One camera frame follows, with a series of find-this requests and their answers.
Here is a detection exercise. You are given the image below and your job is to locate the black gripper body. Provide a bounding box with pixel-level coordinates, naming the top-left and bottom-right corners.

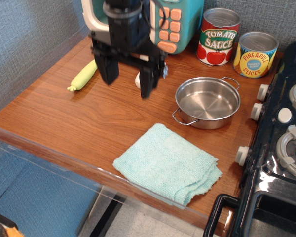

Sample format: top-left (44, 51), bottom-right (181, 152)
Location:
top-left (90, 0), bottom-right (166, 68)

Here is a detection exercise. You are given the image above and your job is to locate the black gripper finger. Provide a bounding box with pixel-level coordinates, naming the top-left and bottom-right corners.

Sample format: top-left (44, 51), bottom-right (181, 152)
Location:
top-left (140, 66), bottom-right (163, 98)
top-left (94, 50), bottom-right (119, 85)

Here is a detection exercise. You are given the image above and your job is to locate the light blue towel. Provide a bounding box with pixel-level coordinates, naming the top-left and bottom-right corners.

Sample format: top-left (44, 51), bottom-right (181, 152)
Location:
top-left (113, 123), bottom-right (222, 208)

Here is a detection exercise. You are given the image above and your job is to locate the plush mushroom toy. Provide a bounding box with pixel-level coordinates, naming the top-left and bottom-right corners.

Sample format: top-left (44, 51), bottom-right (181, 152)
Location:
top-left (135, 72), bottom-right (141, 89)

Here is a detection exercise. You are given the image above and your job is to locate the toy microwave teal and cream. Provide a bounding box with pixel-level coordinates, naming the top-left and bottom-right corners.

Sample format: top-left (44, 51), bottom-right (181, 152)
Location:
top-left (81, 0), bottom-right (204, 54)

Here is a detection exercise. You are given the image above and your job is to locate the small steel pot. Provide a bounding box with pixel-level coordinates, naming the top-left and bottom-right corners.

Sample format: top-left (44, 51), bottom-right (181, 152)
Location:
top-left (172, 77), bottom-right (241, 130)

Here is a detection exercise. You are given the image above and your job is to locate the tomato sauce can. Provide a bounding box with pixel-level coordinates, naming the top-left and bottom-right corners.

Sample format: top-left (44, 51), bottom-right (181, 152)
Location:
top-left (197, 8), bottom-right (241, 66)

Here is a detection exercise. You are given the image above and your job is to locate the pineapple slices can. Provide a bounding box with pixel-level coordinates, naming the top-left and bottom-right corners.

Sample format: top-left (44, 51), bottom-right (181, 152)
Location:
top-left (233, 31), bottom-right (279, 78)

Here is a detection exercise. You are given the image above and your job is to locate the black toy stove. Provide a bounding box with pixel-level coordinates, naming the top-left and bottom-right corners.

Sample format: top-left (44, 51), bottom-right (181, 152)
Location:
top-left (203, 42), bottom-right (296, 237)

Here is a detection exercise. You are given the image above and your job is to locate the orange fuzzy object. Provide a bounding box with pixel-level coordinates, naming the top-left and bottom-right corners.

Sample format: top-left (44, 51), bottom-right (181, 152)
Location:
top-left (5, 227), bottom-right (25, 237)

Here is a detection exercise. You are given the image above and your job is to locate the spoon with green handle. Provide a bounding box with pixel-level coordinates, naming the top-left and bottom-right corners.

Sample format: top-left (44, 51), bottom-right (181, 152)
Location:
top-left (67, 59), bottom-right (98, 92)

